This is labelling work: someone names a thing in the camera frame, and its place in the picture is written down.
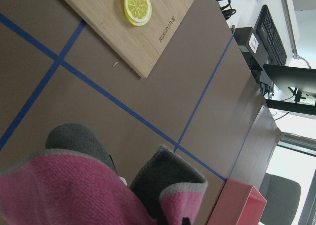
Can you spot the pink plastic bin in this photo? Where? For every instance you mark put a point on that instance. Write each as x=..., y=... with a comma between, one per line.
x=238, y=204

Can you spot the black keyboard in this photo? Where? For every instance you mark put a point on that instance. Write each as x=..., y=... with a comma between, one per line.
x=269, y=35

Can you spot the black monitor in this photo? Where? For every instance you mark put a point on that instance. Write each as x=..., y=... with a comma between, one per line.
x=293, y=81

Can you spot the bamboo cutting board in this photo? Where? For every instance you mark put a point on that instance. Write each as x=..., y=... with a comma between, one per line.
x=140, y=47

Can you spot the grey office chair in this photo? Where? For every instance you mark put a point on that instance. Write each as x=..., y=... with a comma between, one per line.
x=282, y=196

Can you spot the pink microfiber cloth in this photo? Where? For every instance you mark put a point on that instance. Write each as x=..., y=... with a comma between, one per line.
x=74, y=182

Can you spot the black power adapter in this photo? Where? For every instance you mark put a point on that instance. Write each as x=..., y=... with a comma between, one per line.
x=251, y=48

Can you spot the yellow lemon slices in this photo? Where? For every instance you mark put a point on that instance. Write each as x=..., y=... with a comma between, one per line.
x=138, y=12

